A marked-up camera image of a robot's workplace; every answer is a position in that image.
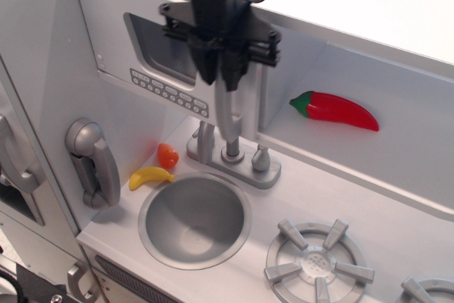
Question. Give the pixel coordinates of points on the silver toy telephone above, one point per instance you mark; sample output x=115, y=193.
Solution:
x=94, y=163

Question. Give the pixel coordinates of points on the silver fridge door handle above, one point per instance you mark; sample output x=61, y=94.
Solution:
x=17, y=158

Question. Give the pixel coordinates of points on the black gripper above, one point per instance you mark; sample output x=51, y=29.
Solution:
x=222, y=28

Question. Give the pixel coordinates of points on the white toy kitchen cabinet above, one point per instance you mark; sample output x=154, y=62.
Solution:
x=393, y=187

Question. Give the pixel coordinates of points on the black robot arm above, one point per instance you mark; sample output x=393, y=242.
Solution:
x=223, y=37

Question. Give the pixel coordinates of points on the orange toy fruit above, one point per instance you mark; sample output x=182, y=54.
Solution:
x=167, y=156

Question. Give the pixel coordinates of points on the white toy microwave door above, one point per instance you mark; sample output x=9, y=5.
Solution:
x=133, y=52

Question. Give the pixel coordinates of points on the silver microwave door handle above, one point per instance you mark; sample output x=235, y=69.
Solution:
x=228, y=124

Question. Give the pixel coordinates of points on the silver round sink bowl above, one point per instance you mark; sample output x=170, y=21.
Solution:
x=196, y=222

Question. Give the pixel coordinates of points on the silver stove burner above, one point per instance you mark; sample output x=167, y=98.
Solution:
x=428, y=290
x=316, y=262

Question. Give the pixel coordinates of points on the silver toy faucet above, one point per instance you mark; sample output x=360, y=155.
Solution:
x=255, y=166

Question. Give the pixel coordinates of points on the red toy chili pepper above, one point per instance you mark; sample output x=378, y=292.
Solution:
x=331, y=108

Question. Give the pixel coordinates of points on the silver lower cabinet handle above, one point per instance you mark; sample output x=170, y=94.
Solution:
x=82, y=284

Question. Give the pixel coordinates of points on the yellow toy banana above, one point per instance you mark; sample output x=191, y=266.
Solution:
x=149, y=174

